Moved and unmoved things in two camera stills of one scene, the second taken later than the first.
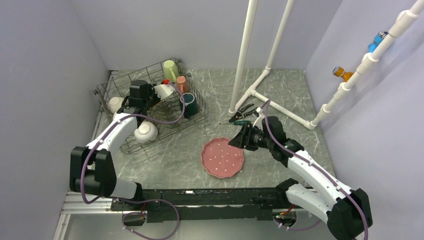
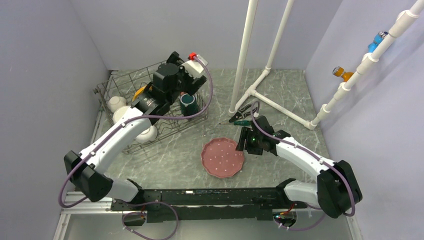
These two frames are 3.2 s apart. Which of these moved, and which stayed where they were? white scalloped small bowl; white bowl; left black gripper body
Moved: left black gripper body
Stayed: white bowl; white scalloped small bowl
